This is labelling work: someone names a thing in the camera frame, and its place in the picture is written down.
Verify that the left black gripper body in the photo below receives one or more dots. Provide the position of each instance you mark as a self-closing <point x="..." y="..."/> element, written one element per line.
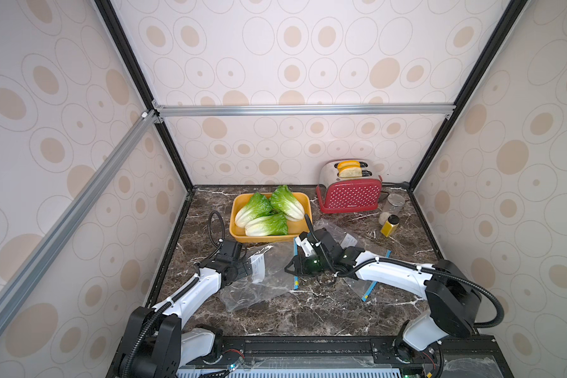
<point x="239" y="268"/>

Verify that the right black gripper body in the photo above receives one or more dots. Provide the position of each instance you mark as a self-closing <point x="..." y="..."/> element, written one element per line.
<point x="305" y="260"/>

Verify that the chinese cabbage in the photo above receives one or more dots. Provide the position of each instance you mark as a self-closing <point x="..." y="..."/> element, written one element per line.
<point x="258" y="206"/>
<point x="271" y="225"/>
<point x="283" y="200"/>

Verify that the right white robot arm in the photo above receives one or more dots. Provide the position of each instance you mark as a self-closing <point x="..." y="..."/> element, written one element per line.
<point x="453" y="302"/>

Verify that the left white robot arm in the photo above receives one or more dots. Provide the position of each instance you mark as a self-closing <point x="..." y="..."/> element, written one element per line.
<point x="184" y="297"/>

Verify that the yellow plastic tray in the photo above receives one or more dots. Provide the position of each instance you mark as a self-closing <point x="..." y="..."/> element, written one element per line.
<point x="294" y="227"/>

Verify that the red toaster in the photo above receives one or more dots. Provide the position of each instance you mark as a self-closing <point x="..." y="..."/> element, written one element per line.
<point x="347" y="195"/>

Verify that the yellow oil bottle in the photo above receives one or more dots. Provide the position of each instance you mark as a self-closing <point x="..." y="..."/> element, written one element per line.
<point x="390" y="225"/>

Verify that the clear glass jar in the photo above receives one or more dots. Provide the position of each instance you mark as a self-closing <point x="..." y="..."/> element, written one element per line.
<point x="394" y="203"/>

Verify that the pale toast slice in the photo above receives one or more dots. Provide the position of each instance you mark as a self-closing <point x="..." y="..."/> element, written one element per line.
<point x="350" y="172"/>

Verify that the yellow toast slice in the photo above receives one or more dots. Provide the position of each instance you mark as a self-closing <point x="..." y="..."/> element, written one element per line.
<point x="348" y="164"/>

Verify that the horizontal aluminium bar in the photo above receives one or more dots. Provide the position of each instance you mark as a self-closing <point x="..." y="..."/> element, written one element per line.
<point x="301" y="110"/>

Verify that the left slanted aluminium bar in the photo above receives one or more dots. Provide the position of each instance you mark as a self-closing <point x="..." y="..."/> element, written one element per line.
<point x="27" y="277"/>

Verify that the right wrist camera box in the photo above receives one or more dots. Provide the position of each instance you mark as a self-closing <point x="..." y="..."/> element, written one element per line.
<point x="305" y="246"/>

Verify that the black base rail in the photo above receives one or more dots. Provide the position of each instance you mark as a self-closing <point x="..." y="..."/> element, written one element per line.
<point x="350" y="356"/>

